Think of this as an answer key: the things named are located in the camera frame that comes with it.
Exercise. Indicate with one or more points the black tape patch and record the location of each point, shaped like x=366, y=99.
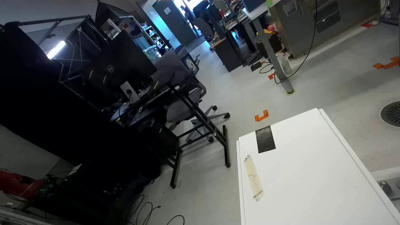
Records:
x=265, y=139

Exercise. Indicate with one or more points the round floor vent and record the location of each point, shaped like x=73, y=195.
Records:
x=392, y=113

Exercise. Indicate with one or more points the shelf with items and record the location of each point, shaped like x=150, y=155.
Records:
x=154, y=37

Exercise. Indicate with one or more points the grey office chair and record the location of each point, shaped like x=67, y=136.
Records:
x=178, y=78

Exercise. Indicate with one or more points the clear spray bottle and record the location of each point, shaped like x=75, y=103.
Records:
x=286, y=65

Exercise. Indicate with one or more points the red machine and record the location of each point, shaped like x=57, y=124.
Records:
x=17, y=184

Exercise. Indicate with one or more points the dark office chair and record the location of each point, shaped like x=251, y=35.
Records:
x=203, y=28

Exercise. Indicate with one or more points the grey height-adjustable desk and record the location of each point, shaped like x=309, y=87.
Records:
x=268, y=40

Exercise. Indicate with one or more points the orange floor tape marker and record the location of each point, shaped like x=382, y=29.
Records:
x=261, y=117
x=387, y=64

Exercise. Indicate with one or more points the black curtain partition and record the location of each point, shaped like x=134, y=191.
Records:
x=37, y=103

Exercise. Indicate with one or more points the black monitor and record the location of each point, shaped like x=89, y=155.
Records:
x=125, y=62

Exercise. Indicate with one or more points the black frame desk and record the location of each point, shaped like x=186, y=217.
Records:
x=200, y=122

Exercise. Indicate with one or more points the grey metal cabinet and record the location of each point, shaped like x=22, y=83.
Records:
x=328, y=22

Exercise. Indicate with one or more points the black keyboard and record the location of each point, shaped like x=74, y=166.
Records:
x=156, y=97

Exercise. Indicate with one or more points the beige tape strip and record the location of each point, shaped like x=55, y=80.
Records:
x=253, y=178

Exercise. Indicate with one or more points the black pedestal cabinet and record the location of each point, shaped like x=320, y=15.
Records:
x=228, y=53

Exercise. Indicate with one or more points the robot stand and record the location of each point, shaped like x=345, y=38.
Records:
x=387, y=182

